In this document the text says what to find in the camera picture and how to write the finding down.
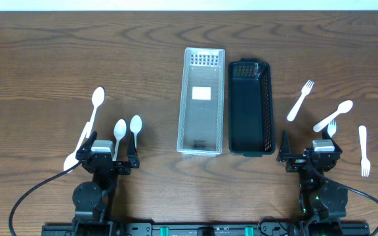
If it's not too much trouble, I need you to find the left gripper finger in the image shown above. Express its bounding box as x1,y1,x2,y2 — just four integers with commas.
78,131,97,153
126,132,140,168

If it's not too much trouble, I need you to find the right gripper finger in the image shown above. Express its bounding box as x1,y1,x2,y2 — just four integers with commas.
276,130,291,162
322,129,338,148

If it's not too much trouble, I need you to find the pale green plastic fork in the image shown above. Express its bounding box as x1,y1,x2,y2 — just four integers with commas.
327,120,337,138

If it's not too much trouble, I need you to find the white plastic spoon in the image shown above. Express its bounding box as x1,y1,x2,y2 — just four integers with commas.
85,87,105,138
113,119,127,161
63,122,89,170
312,100,353,132
130,115,142,148

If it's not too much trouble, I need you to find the white plastic fork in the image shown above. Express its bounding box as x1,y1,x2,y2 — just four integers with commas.
358,125,371,178
287,80,314,121

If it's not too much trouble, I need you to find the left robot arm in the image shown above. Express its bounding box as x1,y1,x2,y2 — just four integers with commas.
71,132,140,235

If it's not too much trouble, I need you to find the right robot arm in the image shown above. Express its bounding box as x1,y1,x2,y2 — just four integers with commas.
276,130,348,235

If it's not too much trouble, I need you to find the black plastic mesh basket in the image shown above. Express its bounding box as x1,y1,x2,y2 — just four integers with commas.
228,58,276,157

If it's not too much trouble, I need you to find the clear plastic mesh basket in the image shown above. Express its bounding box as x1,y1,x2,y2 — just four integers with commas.
177,47,225,156

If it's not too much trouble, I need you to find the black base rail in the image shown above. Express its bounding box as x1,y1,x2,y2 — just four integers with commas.
41,222,371,236

